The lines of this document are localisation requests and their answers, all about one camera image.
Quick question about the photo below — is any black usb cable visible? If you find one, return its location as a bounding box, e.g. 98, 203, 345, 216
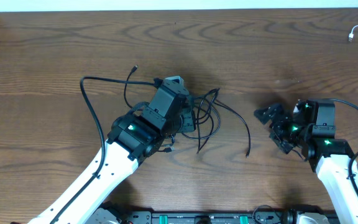
123, 64, 252, 158

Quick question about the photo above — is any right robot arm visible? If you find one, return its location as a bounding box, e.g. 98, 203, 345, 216
254, 98, 358, 223

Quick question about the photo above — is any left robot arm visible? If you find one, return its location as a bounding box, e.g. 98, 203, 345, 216
31, 77, 195, 224

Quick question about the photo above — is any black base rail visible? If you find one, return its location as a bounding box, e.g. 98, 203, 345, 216
94, 202, 341, 224

